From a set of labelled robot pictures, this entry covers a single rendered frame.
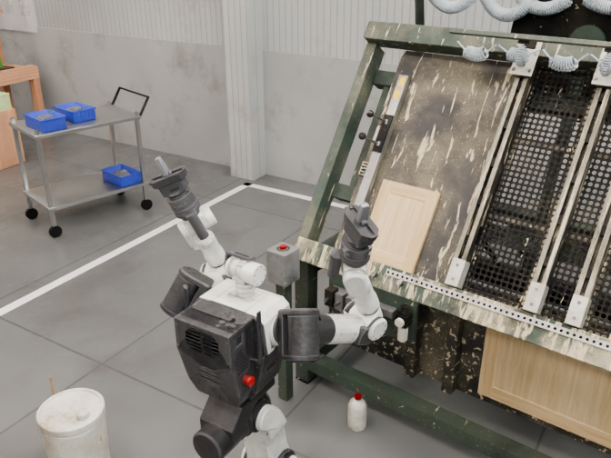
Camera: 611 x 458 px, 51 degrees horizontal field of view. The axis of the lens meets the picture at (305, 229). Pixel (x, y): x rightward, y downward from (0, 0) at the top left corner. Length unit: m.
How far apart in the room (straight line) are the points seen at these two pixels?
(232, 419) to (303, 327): 0.40
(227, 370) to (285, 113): 4.90
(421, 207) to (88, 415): 1.82
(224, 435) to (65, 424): 1.27
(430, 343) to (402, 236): 0.63
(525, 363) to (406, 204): 0.93
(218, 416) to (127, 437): 1.56
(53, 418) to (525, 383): 2.19
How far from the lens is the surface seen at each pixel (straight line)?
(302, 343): 1.80
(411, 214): 3.13
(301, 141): 6.51
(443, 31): 3.34
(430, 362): 3.49
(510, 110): 3.10
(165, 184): 2.06
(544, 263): 2.85
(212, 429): 2.04
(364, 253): 1.74
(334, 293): 3.14
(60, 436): 3.15
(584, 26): 3.55
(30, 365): 4.24
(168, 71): 7.41
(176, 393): 3.77
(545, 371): 3.20
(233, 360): 1.81
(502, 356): 3.24
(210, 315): 1.85
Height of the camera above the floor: 2.36
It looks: 25 degrees down
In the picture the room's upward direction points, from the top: straight up
